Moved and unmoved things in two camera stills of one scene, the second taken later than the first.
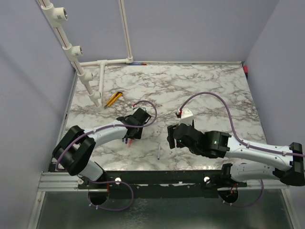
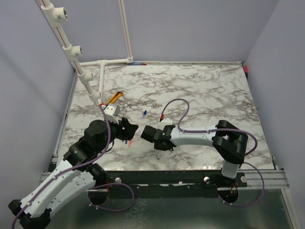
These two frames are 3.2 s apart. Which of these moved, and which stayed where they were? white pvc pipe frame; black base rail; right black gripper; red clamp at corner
Moved: right black gripper
Stayed: black base rail; red clamp at corner; white pvc pipe frame
